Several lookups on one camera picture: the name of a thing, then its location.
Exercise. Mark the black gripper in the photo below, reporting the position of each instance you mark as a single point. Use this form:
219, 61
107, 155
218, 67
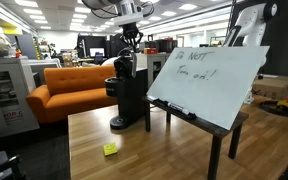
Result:
131, 30

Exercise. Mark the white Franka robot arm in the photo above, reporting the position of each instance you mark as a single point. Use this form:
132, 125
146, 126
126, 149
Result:
250, 26

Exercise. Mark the orange box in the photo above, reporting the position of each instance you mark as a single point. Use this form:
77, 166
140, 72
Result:
150, 50

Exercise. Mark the grey metal cabinet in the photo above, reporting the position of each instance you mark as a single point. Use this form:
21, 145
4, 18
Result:
154, 68

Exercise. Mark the computer monitor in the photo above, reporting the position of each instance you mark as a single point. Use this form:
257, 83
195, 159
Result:
96, 52

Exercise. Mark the all-black marker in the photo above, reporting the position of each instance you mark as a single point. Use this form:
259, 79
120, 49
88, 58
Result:
161, 101

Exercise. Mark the orange tufted sofa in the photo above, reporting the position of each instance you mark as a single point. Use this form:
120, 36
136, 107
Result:
70, 93

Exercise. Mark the marker with white label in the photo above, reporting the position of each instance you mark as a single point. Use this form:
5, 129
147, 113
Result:
179, 108

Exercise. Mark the whiteboard with handwritten note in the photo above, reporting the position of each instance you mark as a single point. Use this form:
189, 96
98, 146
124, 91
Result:
210, 83

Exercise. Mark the yellow sticky note pad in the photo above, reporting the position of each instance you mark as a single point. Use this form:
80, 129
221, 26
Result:
110, 149

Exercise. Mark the small black riser table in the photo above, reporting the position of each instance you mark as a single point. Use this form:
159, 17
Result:
217, 131

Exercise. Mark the white glass-door cabinet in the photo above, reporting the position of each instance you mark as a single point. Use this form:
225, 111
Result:
7, 96

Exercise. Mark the black round tray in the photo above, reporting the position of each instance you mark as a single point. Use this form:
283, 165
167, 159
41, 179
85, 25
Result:
269, 108

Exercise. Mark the cardboard box with black print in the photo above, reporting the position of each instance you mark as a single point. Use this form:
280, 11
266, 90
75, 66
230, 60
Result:
279, 86

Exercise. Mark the black backdrop curtain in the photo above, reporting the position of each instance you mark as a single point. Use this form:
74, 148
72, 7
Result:
287, 40

